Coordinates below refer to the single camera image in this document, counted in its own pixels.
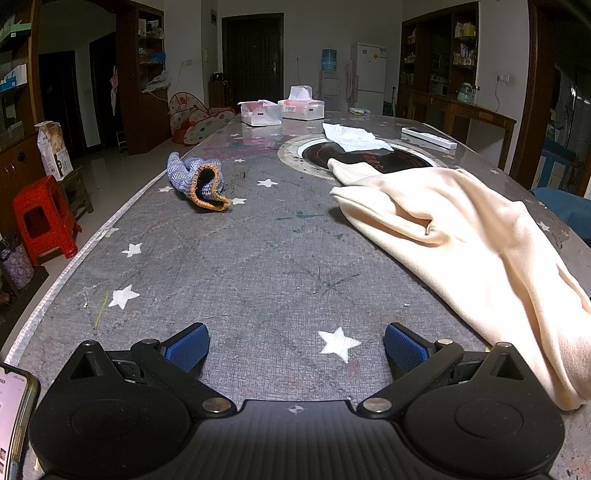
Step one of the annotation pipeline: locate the white tissue box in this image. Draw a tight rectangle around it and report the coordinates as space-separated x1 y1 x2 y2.
238 99 282 126

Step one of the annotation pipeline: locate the blue chair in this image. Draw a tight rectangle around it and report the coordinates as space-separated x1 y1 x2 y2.
531 187 591 241

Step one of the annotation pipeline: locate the white cloth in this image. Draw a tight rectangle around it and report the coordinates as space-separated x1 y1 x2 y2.
322 122 393 152

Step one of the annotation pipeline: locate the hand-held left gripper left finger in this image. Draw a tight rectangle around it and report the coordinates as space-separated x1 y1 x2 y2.
55 322 234 418

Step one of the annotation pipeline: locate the tall wooden wall shelf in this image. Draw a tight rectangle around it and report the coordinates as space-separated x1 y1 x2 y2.
399 2 481 118

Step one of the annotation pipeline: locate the red plastic stool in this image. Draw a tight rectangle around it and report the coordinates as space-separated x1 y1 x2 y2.
13 175 79 266

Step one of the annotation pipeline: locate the cream garment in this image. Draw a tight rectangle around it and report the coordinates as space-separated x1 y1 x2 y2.
329 158 591 411

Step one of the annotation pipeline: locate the polka dot play tent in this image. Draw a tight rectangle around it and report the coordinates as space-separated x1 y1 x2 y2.
167 91 237 146

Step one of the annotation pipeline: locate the hanging pink cloth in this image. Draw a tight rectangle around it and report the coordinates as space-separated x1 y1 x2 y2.
110 67 122 116

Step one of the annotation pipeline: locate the open wooden shelf cabinet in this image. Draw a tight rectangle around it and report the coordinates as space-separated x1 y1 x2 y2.
115 0 167 155

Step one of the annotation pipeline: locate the blue knitted glove orange cuff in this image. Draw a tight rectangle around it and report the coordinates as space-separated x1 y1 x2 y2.
167 152 232 213

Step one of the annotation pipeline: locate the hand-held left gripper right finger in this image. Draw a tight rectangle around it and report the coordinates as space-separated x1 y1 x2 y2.
355 322 528 418

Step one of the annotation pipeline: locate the dark patterned bin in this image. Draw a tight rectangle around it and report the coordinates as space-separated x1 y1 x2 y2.
0 233 35 291

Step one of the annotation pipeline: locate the smartphone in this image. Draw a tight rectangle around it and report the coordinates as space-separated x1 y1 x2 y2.
0 362 40 480

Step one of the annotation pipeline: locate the white water dispenser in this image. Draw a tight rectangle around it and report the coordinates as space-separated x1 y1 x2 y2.
318 69 342 100

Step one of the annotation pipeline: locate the round black built-in cooktop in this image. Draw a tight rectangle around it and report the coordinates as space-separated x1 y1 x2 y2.
278 135 448 182

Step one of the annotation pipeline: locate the grey star-printed tablecloth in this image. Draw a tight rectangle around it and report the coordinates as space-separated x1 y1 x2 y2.
0 111 591 480

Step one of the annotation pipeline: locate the white refrigerator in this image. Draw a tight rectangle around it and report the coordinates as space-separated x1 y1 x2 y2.
349 42 387 112

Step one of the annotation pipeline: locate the white power strip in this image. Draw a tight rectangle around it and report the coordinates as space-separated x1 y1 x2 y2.
401 127 458 151

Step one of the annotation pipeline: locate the tissue box with pink label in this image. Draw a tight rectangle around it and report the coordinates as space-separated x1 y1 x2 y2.
278 85 326 121

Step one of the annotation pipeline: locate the wooden sideboard table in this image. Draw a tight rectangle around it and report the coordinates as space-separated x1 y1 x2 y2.
406 90 518 171

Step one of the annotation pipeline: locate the small wooden stool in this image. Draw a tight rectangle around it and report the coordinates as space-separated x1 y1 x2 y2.
58 166 95 227

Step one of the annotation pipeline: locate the dark wooden door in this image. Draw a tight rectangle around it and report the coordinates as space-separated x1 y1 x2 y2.
222 13 284 100

